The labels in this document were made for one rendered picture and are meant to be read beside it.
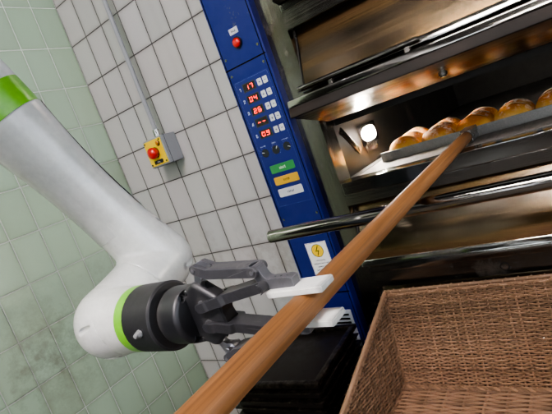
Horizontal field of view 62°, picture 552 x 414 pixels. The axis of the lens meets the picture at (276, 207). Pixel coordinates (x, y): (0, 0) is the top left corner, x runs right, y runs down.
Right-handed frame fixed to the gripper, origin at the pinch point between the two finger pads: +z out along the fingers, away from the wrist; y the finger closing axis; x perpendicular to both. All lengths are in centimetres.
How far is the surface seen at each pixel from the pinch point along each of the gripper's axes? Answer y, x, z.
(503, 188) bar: 2.9, -42.3, 14.5
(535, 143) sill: 4, -80, 17
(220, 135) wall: -24, -82, -69
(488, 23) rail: -24, -66, 16
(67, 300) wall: 10, -42, -124
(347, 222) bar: 3.3, -43.0, -14.9
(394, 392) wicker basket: 57, -63, -28
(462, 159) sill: 3, -80, 1
